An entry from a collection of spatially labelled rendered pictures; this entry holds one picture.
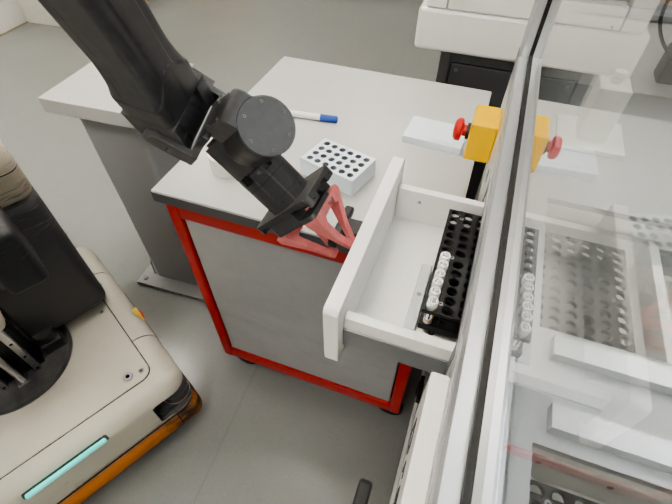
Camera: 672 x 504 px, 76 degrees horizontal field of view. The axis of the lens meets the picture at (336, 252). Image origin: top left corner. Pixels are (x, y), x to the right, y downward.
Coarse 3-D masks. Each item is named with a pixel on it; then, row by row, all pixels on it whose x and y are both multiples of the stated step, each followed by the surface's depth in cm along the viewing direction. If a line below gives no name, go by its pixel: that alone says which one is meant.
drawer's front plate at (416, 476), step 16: (432, 384) 39; (448, 384) 39; (432, 400) 38; (416, 416) 45; (432, 416) 37; (416, 432) 38; (432, 432) 37; (416, 448) 36; (432, 448) 36; (416, 464) 35; (432, 464) 35; (400, 480) 42; (416, 480) 34; (400, 496) 36; (416, 496) 33
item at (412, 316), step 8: (424, 264) 59; (424, 272) 58; (424, 280) 57; (416, 288) 57; (424, 288) 57; (416, 296) 56; (416, 304) 55; (408, 312) 54; (416, 312) 54; (408, 320) 53; (416, 320) 53; (408, 328) 53
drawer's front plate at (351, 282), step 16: (400, 160) 62; (384, 176) 59; (400, 176) 63; (384, 192) 57; (384, 208) 56; (368, 224) 53; (384, 224) 60; (368, 240) 51; (352, 256) 50; (368, 256) 54; (352, 272) 48; (368, 272) 57; (336, 288) 47; (352, 288) 49; (336, 304) 45; (352, 304) 52; (336, 320) 45; (336, 336) 48; (336, 352) 51
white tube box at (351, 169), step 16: (320, 144) 87; (336, 144) 87; (304, 160) 83; (320, 160) 83; (336, 160) 83; (352, 160) 84; (368, 160) 84; (336, 176) 81; (352, 176) 81; (368, 176) 84; (352, 192) 81
